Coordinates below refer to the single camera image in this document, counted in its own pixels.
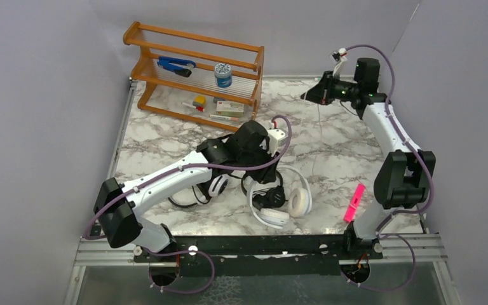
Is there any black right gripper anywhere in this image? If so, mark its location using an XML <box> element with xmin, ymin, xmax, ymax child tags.
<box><xmin>299</xmin><ymin>71</ymin><xmax>358</xmax><ymax>106</ymax></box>

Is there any white over-ear headphones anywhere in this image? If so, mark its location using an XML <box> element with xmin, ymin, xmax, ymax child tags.
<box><xmin>240</xmin><ymin>165</ymin><xmax>313</xmax><ymax>229</ymax></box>

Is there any small black on-ear headphones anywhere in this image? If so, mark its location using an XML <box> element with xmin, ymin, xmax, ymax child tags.
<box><xmin>251</xmin><ymin>171</ymin><xmax>287</xmax><ymax>210</ymax></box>

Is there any white black gaming headset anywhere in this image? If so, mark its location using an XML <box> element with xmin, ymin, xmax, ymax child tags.
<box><xmin>168</xmin><ymin>174</ymin><xmax>229</xmax><ymax>208</ymax></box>

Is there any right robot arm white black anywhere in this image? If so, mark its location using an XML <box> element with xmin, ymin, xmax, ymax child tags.
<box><xmin>301</xmin><ymin>57</ymin><xmax>436</xmax><ymax>259</ymax></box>

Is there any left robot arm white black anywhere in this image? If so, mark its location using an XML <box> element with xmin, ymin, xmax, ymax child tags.
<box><xmin>93</xmin><ymin>120</ymin><xmax>290</xmax><ymax>261</ymax></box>

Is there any small white red box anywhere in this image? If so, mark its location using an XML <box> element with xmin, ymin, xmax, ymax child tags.
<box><xmin>216</xmin><ymin>100</ymin><xmax>245</xmax><ymax>118</ymax></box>

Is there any blue lidded jar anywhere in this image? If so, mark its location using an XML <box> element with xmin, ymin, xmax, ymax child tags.
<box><xmin>213</xmin><ymin>63</ymin><xmax>232</xmax><ymax>88</ymax></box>

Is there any orange tipped white marker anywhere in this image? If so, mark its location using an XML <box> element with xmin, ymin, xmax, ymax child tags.
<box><xmin>209</xmin><ymin>114</ymin><xmax>240</xmax><ymax>122</ymax></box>

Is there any wooden orange shelf rack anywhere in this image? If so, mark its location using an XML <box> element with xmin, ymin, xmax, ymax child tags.
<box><xmin>123</xmin><ymin>21</ymin><xmax>265</xmax><ymax>131</ymax></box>

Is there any yellow grey small object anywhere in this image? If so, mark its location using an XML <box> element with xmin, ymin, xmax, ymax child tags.
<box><xmin>193</xmin><ymin>95</ymin><xmax>207</xmax><ymax>107</ymax></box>

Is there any red white marker pen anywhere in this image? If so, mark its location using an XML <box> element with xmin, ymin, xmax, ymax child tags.
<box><xmin>181</xmin><ymin>102</ymin><xmax>205</xmax><ymax>112</ymax></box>

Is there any blue black hand tool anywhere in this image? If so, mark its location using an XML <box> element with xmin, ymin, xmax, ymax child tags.
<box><xmin>156</xmin><ymin>56</ymin><xmax>196</xmax><ymax>78</ymax></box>

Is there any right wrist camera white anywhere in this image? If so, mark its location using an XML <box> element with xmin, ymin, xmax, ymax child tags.
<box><xmin>330</xmin><ymin>48</ymin><xmax>348</xmax><ymax>76</ymax></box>

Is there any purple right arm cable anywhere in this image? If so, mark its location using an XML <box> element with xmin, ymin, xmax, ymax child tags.
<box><xmin>344</xmin><ymin>44</ymin><xmax>437</xmax><ymax>292</ymax></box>

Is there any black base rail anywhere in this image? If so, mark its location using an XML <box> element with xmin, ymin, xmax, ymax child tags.
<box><xmin>133</xmin><ymin>232</ymin><xmax>383</xmax><ymax>278</ymax></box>

